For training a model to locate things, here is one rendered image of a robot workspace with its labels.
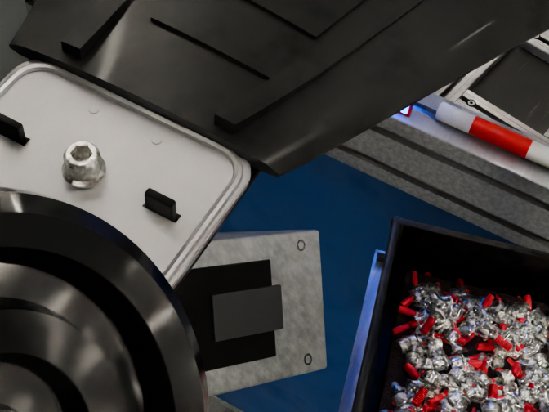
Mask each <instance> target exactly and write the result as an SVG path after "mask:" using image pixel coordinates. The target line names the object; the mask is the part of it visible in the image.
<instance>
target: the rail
mask: <svg viewBox="0 0 549 412"><path fill-rule="evenodd" d="M443 102H445V103H448V104H450V105H453V106H455V107H457V108H459V109H461V110H464V111H466V112H468V113H470V114H473V115H475V116H479V117H481V118H482V119H486V120H488V121H490V122H492V123H496V124H497V125H499V126H501V127H504V128H506V129H509V130H511V131H513V132H516V133H518V134H520V135H522V136H524V137H528V138H529V139H532V140H534V141H536V142H538V143H540V144H543V145H545V146H548V147H549V144H547V143H546V142H543V141H540V140H539V139H536V138H534V137H531V136H529V135H527V134H525V133H522V132H520V131H518V130H515V129H514V128H511V127H508V126H507V125H505V124H502V123H499V122H498V121H495V120H493V119H491V118H488V117H486V116H484V115H482V114H479V113H477V112H475V111H473V110H470V109H467V108H466V107H464V106H461V105H459V104H457V103H454V102H452V101H450V100H447V99H445V98H443V97H441V96H438V95H436V94H434V93H432V94H430V95H429V96H427V97H425V98H423V99H421V100H420V101H418V102H416V103H414V104H413V109H412V113H411V115H410V116H409V117H407V116H405V115H402V114H400V113H397V114H394V115H393V116H391V117H389V118H388V119H386V120H384V121H382V122H380V123H379V124H377V125H375V126H373V127H372V128H370V129H368V130H367V131H365V132H362V133H360V134H359V135H358V136H356V137H353V138H352V139H350V140H349V141H346V142H345V143H343V144H341V145H339V146H338V147H336V148H334V149H332V150H330V151H329V152H327V153H325V155H327V156H330V157H332V158H334V159H336V160H338V161H340V162H343V163H345V164H347V165H349V166H351V167H352V168H356V169H358V170H360V171H361V172H364V173H366V174H368V175H370V176H372V177H375V178H376V179H378V180H380V181H384V182H385V183H387V184H389V185H391V186H393V187H396V188H398V189H400V190H402V191H404V192H406V193H409V194H411V195H413V196H415V197H417V198H419V199H422V200H424V201H426V202H427V203H429V204H432V205H434V206H436V207H438V208H441V209H443V210H444V211H446V212H449V213H452V214H453V215H455V216H457V217H460V218H462V219H464V220H466V221H468V222H470V223H472V224H474V225H477V226H479V227H481V228H483V229H485V230H487V231H490V232H492V233H494V234H495V235H498V236H500V237H502V238H504V239H506V240H509V241H511V242H512V243H514V244H518V245H519V246H523V247H526V248H531V249H537V250H540V251H544V252H548V253H549V168H546V167H544V166H542V165H540V164H538V163H535V162H533V161H531V160H528V159H525V158H523V157H520V156H519V155H517V154H513V153H511V152H509V151H507V150H504V149H502V148H500V147H498V146H495V145H493V144H491V143H488V142H487V141H483V140H481V139H479V138H477V137H474V136H472V135H470V134H468V133H466V132H464V131H462V130H459V129H457V128H454V127H452V126H450V125H448V124H446V123H443V122H440V121H439V120H437V119H435V114H436V112H437V110H438V108H439V106H440V104H441V103H443Z"/></svg>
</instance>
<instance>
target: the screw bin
mask: <svg viewBox="0 0 549 412"><path fill-rule="evenodd" d="M390 229H391V230H390V234H389V238H388V242H387V246H386V253H385V257H384V261H383V265H382V272H381V276H380V280H379V284H378V288H377V295H376V299H375V303H374V307H373V313H372V318H371V322H370V326H369V330H368V337H367V341H366V344H365V349H364V355H363V359H362V364H361V367H360V372H359V378H358V382H357V386H356V390H355V397H354V401H353V405H352V409H351V412H376V410H377V403H378V398H379V394H380V390H381V385H382V378H383V374H384V369H385V365H386V358H387V353H388V349H389V345H390V340H391V330H392V329H393V324H394V320H395V312H396V308H397V303H398V299H399V292H400V290H401V287H402V284H403V282H404V277H405V276H406V272H407V271H416V272H417V273H419V274H423V275H424V274H425V273H426V272H430V273H431V276H432V277H435V278H440V279H443V280H449V281H452V282H456V279H458V278H462V280H463V282H464V284H466V285H470V286H473V287H477V288H481V289H487V290H490V291H494V292H498V293H504V294H508V295H511V296H515V297H517V296H521V297H522V298H524V296H525V295H530V296H531V300H532V301H536V302H542V303H546V304H549V253H548V252H544V251H540V250H537V249H531V248H526V247H523V246H519V245H515V244H509V243H506V242H502V241H498V240H491V239H488V238H484V237H481V236H477V235H471V234H467V233H463V232H460V231H453V230H450V229H446V228H442V227H438V226H432V225H428V224H425V223H421V222H415V221H411V220H408V219H403V218H401V217H399V216H394V217H393V218H392V219H391V224H390Z"/></svg>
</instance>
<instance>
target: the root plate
mask: <svg viewBox="0 0 549 412"><path fill-rule="evenodd" d="M0 113H1V114H4V115H6V116H7V117H9V118H11V119H14V120H15V121H17V122H19V123H22V125H23V128H24V131H25V137H26V141H27V143H26V144H25V146H23V145H21V144H19V143H17V142H15V141H13V140H11V139H9V138H7V137H5V136H3V135H1V134H0V187H9V188H15V189H21V190H28V191H32V192H36V193H39V194H42V195H47V196H50V197H52V198H55V199H58V200H61V201H64V202H66V203H68V204H72V205H73V206H76V207H78V208H81V209H83V210H85V211H87V212H89V213H92V214H93V215H95V216H97V217H99V218H100V219H102V220H104V221H106V222H108V223H109V224H110V225H111V226H113V227H115V228H116V229H118V230H119V231H121V232H122V233H123V234H124V235H125V236H126V237H128V238H129V239H130V240H131V241H132V242H134V243H135V244H136V245H137V246H138V247H139V248H140V249H141V250H142V251H143V252H144V253H145V254H146V255H147V256H148V257H149V258H150V259H151V261H152V262H153V263H154V264H155V265H156V267H157V268H158V269H159V270H160V271H161V272H162V274H163V275H164V276H165V278H166V279H167V281H168V283H169V284H170V285H171V287H172V288H173V290H174V288H175V287H176V286H177V285H178V284H179V282H180V281H181V279H182V278H183V276H184V275H185V273H186V272H187V271H188V270H189V268H190V267H191V265H192V264H193V262H194V261H195V259H196V258H197V256H198V255H199V254H200V253H201V252H202V250H203V248H204V247H205V246H206V244H207V243H208V241H209V240H210V239H211V238H212V236H213V235H214V233H215V232H216V230H217V229H218V227H219V226H220V225H221V223H222V222H223V221H224V220H225V218H226V216H227V215H228V214H229V212H230V210H231V209H232V208H233V207H234V205H235V204H236V203H237V201H238V200H239V198H240V197H241V195H242V194H243V193H244V191H245V190H246V189H247V187H248V184H249V182H250V178H251V167H250V163H249V162H248V161H247V160H245V159H242V158H240V157H239V156H238V155H237V154H236V153H235V152H234V151H232V150H230V149H228V148H226V147H224V146H222V145H220V144H218V143H216V142H214V141H212V140H210V139H208V138H206V137H203V136H201V135H199V134H198V133H196V132H193V131H191V130H189V129H188V128H184V127H182V126H181V125H179V124H177V123H174V122H173V121H171V120H169V119H165V118H164V117H162V116H160V115H158V114H156V113H154V112H152V111H150V110H147V109H145V108H143V107H141V106H139V105H137V104H135V103H133V102H131V101H129V100H127V99H124V98H122V97H120V96H118V95H116V94H114V93H112V92H110V91H108V90H106V89H104V88H102V87H99V86H97V85H95V84H94V83H91V82H89V81H87V80H86V79H83V78H80V77H79V76H77V75H75V74H72V73H70V72H69V71H67V70H65V69H62V68H60V67H58V66H56V65H53V64H51V63H48V62H41V61H40V60H29V61H26V62H24V63H22V64H20V65H18V66H16V67H15V68H14V69H13V70H12V71H11V72H10V73H9V74H8V75H7V76H6V77H5V78H4V79H3V80H2V81H1V82H0ZM79 141H87V142H91V143H92V144H94V145H95V146H97V148H98V149H99V151H100V156H101V157H102V159H103V160H104V161H105V165H106V174H105V177H104V178H103V179H102V181H100V182H99V183H98V184H96V185H94V186H91V187H88V188H77V187H74V186H71V185H70V184H69V183H67V182H66V181H65V179H64V178H63V176H62V171H61V169H62V165H63V162H64V159H63V155H64V152H65V150H66V148H67V147H68V146H70V145H72V144H73V143H75V142H79ZM148 188H151V189H153V190H156V191H157V192H159V193H161V194H163V195H166V196H167V197H169V198H171V199H174V200H175V201H176V218H177V219H178V221H177V222H176V223H175V222H172V221H170V220H168V219H166V218H165V217H162V216H160V215H158V214H157V213H154V212H152V211H150V210H149V209H147V208H145V192H146V191H147V189H148Z"/></svg>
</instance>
